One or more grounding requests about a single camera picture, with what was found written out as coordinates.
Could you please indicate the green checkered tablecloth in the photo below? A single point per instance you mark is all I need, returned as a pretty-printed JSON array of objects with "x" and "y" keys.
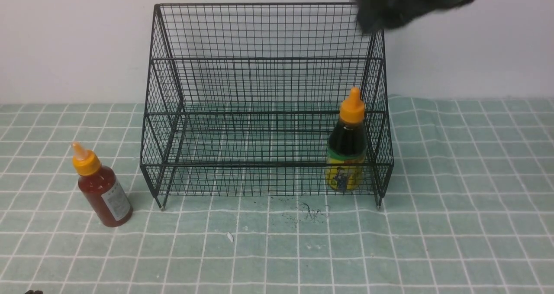
[{"x": 468, "y": 210}]

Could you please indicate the red sauce bottle orange cap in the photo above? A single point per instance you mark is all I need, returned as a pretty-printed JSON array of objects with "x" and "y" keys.
[{"x": 100, "y": 186}]

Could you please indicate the black wire mesh shelf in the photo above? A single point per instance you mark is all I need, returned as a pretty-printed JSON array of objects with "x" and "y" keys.
[{"x": 241, "y": 99}]

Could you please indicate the dark soy sauce bottle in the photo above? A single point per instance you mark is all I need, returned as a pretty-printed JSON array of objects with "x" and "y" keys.
[{"x": 347, "y": 145}]

